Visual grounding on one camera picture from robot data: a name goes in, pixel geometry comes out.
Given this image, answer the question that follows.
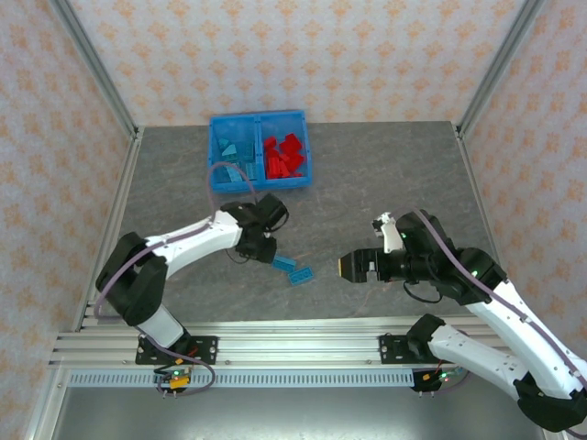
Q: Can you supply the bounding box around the blue divided plastic bin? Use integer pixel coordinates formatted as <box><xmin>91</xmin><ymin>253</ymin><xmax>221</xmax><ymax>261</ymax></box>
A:
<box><xmin>208</xmin><ymin>109</ymin><xmax>315</xmax><ymax>193</ymax></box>

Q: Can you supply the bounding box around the small controller circuit board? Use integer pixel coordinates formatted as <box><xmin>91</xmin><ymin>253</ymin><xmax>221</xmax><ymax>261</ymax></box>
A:
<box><xmin>153</xmin><ymin>366</ymin><xmax>193</xmax><ymax>393</ymax></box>
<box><xmin>412</xmin><ymin>364</ymin><xmax>469</xmax><ymax>394</ymax></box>

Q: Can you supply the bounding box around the grey metal panel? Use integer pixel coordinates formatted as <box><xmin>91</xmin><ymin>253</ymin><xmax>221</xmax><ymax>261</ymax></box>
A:
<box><xmin>50</xmin><ymin>387</ymin><xmax>528</xmax><ymax>440</ymax></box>

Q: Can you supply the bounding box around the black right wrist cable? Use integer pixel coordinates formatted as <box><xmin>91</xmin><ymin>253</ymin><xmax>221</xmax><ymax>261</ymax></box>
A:
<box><xmin>402</xmin><ymin>280</ymin><xmax>444</xmax><ymax>304</ymax></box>

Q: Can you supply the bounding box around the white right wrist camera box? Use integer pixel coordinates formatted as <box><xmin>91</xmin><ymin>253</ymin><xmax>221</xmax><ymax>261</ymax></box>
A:
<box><xmin>371</xmin><ymin>212</ymin><xmax>401</xmax><ymax>254</ymax></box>

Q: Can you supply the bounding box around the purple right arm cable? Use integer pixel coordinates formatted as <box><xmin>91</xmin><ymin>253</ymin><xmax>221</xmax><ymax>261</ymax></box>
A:
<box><xmin>387</xmin><ymin>206</ymin><xmax>587</xmax><ymax>440</ymax></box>

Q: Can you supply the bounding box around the aluminium mounting rail beam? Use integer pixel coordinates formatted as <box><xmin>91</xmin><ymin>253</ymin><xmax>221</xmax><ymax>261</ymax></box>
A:
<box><xmin>49</xmin><ymin>319</ymin><xmax>515</xmax><ymax>369</ymax></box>

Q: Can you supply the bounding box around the aluminium table side rail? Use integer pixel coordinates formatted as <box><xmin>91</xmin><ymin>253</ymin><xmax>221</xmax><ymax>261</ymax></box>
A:
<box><xmin>453</xmin><ymin>122</ymin><xmax>501</xmax><ymax>258</ymax></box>
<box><xmin>71</xmin><ymin>126</ymin><xmax>146</xmax><ymax>332</ymax></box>

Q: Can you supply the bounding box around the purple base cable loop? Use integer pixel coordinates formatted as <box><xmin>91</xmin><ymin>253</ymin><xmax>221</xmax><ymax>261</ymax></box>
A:
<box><xmin>149</xmin><ymin>336</ymin><xmax>218</xmax><ymax>395</ymax></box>
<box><xmin>428</xmin><ymin>368</ymin><xmax>472</xmax><ymax>395</ymax></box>

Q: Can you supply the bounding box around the grey slotted cable duct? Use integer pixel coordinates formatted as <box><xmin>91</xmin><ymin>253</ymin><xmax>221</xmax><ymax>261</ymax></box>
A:
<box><xmin>67</xmin><ymin>369</ymin><xmax>416</xmax><ymax>390</ymax></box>

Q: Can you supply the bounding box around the aluminium frame post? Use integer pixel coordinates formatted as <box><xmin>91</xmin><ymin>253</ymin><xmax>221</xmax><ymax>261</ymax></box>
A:
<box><xmin>48</xmin><ymin>0</ymin><xmax>141</xmax><ymax>141</ymax></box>
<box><xmin>456</xmin><ymin>0</ymin><xmax>549</xmax><ymax>138</ymax></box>

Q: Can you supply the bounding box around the aluminium lower frame bar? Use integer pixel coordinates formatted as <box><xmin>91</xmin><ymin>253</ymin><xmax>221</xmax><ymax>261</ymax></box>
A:
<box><xmin>22</xmin><ymin>366</ymin><xmax>70</xmax><ymax>440</ymax></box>

